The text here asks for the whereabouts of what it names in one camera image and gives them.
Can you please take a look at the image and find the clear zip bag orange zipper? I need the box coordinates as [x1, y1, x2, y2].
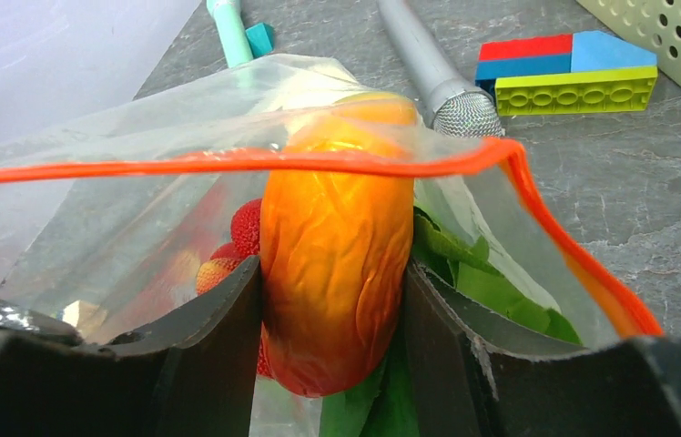
[0, 55, 662, 436]

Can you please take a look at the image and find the teal small block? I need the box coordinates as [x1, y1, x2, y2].
[246, 23, 276, 58]

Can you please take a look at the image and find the red orange pepper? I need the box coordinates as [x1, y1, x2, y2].
[259, 91, 419, 400]

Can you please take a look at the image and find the small striped wooden block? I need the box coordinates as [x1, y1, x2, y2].
[58, 300, 107, 338]

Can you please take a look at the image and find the multicolour brick block stack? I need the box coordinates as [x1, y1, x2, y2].
[474, 30, 658, 116]

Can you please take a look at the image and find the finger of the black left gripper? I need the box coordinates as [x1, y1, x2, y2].
[0, 300, 82, 346]

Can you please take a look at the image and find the green white bok choy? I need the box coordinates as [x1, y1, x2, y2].
[319, 205, 584, 437]

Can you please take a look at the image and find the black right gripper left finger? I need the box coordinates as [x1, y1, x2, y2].
[0, 257, 261, 436]

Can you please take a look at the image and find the mint green toy pen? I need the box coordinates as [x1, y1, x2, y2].
[206, 0, 254, 68]

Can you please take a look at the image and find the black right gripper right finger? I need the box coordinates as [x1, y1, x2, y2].
[402, 262, 681, 436]

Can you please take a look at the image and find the red strawberry bunch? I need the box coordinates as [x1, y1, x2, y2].
[195, 198, 275, 380]

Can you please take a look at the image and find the grey toy microphone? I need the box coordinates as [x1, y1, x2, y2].
[377, 0, 504, 137]

